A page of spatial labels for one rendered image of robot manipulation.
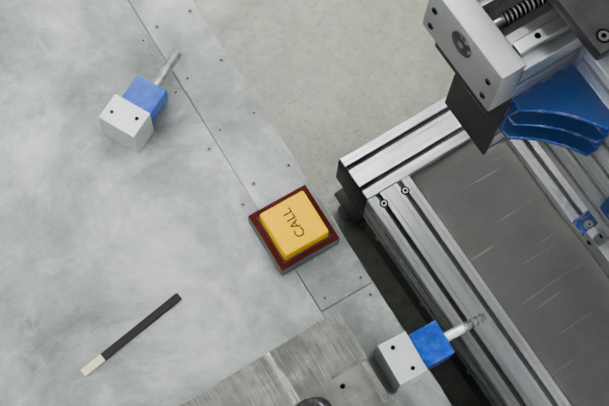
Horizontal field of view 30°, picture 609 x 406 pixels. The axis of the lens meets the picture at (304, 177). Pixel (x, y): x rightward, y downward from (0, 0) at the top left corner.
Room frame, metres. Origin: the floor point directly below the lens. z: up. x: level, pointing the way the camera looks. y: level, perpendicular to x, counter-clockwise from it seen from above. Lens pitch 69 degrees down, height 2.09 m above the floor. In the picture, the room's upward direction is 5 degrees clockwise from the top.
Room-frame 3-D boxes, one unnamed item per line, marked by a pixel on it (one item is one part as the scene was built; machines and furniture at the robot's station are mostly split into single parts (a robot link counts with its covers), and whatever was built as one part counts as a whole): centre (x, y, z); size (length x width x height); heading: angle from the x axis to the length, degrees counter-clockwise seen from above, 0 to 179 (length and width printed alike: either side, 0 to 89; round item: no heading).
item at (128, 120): (0.57, 0.20, 0.83); 0.13 x 0.05 x 0.05; 154
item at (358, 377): (0.22, -0.08, 0.87); 0.05 x 0.05 x 0.04; 36
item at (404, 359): (0.29, -0.16, 0.83); 0.13 x 0.05 x 0.05; 123
